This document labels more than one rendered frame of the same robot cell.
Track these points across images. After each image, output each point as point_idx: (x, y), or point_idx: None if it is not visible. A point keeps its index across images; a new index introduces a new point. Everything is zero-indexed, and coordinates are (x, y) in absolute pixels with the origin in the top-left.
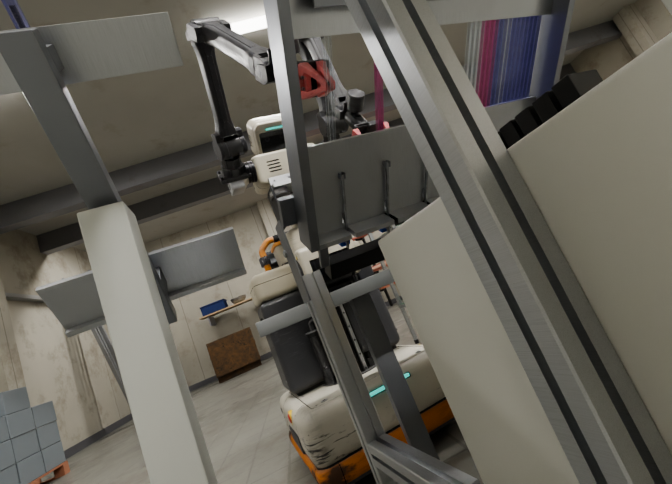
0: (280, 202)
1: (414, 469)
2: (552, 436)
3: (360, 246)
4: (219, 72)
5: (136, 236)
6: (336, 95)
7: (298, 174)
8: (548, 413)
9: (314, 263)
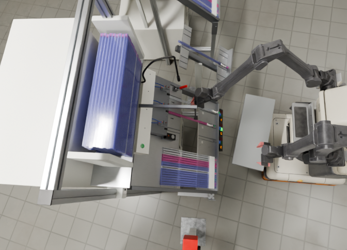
0: None
1: (192, 112)
2: None
3: (219, 119)
4: (285, 64)
5: (196, 67)
6: (286, 144)
7: None
8: None
9: (289, 124)
